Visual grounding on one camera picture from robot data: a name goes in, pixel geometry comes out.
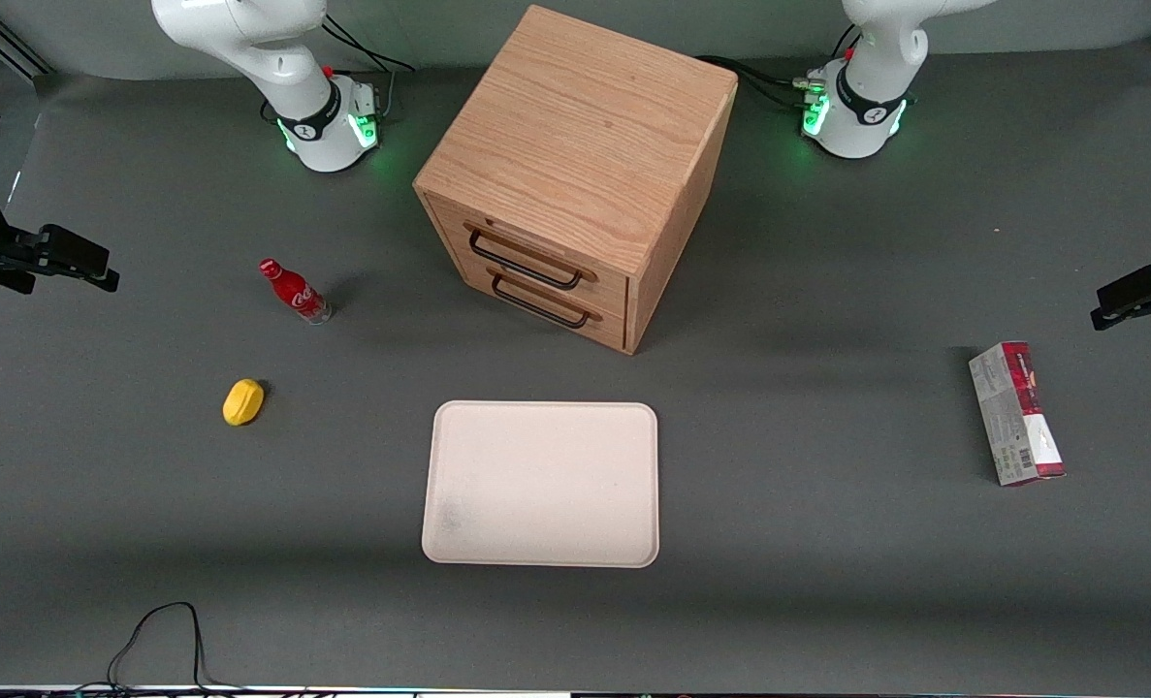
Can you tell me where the beige plastic tray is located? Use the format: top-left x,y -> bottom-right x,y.
421,400 -> 660,569

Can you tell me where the black metal drawer handle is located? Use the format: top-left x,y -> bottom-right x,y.
493,274 -> 591,329
468,229 -> 584,291

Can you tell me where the grey and red carton box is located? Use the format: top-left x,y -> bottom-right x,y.
968,340 -> 1067,488

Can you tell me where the black right arm base cable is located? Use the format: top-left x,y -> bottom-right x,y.
321,14 -> 417,123

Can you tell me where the wooden drawer front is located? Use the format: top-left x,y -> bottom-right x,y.
459,271 -> 627,350
427,197 -> 631,309

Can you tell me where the black left arm base cable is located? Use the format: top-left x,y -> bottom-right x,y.
696,23 -> 862,110

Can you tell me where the black looped table cable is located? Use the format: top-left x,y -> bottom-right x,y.
71,601 -> 256,696

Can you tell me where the aluminium frame rail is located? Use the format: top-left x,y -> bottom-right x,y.
0,12 -> 54,80

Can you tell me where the wooden drawer cabinet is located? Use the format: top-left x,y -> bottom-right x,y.
413,4 -> 739,356

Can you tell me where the black arm base cable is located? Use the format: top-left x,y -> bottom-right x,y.
321,14 -> 417,123
696,23 -> 862,110

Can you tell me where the yellow toy lemon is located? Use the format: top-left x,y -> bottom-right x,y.
222,379 -> 267,428

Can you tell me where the red coke bottle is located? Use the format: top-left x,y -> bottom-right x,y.
258,258 -> 333,326

